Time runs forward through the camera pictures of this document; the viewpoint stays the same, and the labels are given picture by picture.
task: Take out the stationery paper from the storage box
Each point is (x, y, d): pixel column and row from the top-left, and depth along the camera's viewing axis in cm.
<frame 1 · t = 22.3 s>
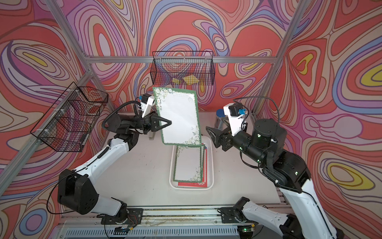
left hand: (169, 129, 57), fingers closed
right hand: (214, 128, 52), fingers open
green floral stationery sheet: (188, 164, 92), on the table
red bordered stationery sheet: (199, 184, 86), on the table
blue lid pen tube: (220, 114, 94), point 20 cm above the table

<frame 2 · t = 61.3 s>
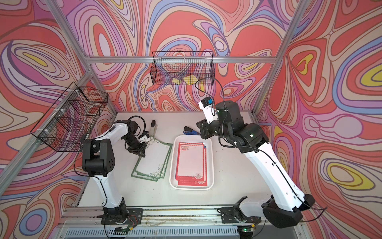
left hand: (144, 155, 91), fingers closed
right hand: (198, 128, 62), fingers closed
green floral stationery sheet: (155, 149, 100), on the table
green floral stationery sheet 2: (147, 169, 90), on the table
blue black stapler: (188, 131, 107), point 3 cm above the table
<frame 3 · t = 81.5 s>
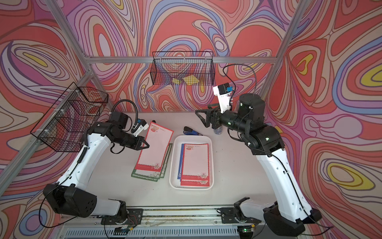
left hand: (148, 145, 74), fingers closed
right hand: (201, 113, 57), fingers open
red bordered stationery sheet: (150, 159, 75), point 19 cm above the table
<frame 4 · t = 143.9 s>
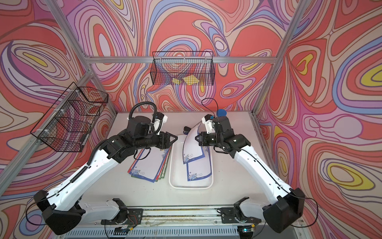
left hand: (175, 137, 67), fingers open
right hand: (196, 141, 74), fingers closed
blue stationery sheet: (192, 151, 79), point 18 cm above the table
blue stationery sheet 2: (200, 168, 86), point 5 cm above the table
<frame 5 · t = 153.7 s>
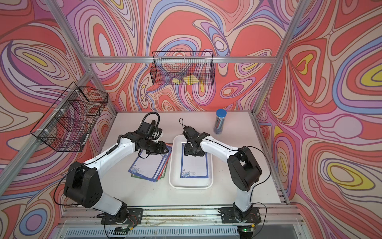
left hand: (167, 151, 84), fingers open
right hand: (191, 156, 90), fingers open
blue stationery sheet: (148, 166, 93), on the table
